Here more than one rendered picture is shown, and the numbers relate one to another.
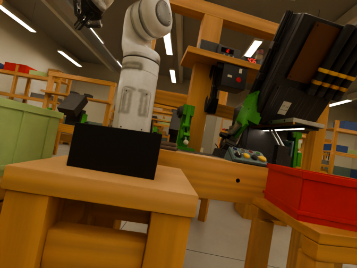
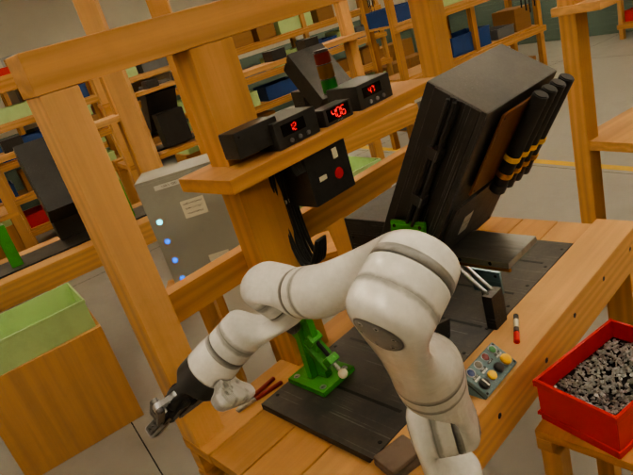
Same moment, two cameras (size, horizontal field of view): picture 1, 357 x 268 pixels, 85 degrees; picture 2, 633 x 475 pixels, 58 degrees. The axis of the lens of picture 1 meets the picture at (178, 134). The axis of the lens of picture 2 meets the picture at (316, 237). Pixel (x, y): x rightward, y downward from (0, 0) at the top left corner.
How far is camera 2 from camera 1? 1.10 m
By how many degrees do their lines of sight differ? 37
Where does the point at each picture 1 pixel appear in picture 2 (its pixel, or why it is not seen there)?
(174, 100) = (223, 278)
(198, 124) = not seen: hidden behind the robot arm
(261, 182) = (517, 390)
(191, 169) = not seen: hidden behind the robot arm
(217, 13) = (212, 29)
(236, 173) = (495, 409)
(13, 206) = not seen: outside the picture
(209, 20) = (206, 61)
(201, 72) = (254, 194)
